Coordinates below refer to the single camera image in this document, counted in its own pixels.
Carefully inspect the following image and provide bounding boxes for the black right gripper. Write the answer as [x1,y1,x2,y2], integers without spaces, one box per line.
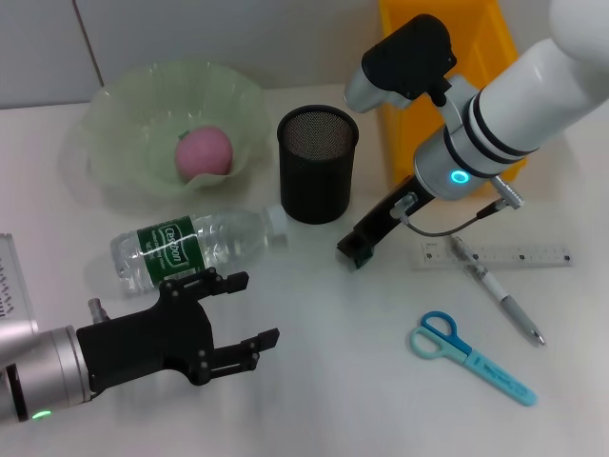
[336,174,435,271]

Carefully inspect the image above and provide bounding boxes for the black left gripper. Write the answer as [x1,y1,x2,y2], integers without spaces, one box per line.
[76,268,281,395]

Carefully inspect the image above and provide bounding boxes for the water bottle green label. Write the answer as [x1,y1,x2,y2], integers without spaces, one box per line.
[108,204,289,297]

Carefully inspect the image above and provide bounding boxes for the blue scissors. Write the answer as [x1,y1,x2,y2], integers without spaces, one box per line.
[409,310,539,408]

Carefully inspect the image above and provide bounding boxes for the black mesh pen holder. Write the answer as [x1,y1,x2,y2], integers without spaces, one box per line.
[276,104,359,225]

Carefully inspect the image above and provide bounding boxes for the white grey ballpoint pen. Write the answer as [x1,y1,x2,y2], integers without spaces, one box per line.
[449,235,547,347]

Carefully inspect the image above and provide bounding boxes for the clear plastic ruler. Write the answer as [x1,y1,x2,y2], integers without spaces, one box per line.
[412,242,575,271]

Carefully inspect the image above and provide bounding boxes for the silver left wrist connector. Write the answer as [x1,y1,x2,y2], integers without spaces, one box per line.
[88,297,110,323]

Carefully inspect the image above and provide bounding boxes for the pale green plastic bowl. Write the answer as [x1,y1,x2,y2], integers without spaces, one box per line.
[78,60,267,197]

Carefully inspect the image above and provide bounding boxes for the yellow plastic storage bin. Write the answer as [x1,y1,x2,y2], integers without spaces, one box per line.
[379,0,529,200]

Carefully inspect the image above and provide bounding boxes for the grey right wrist cable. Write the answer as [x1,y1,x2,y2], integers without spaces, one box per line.
[394,175,527,238]

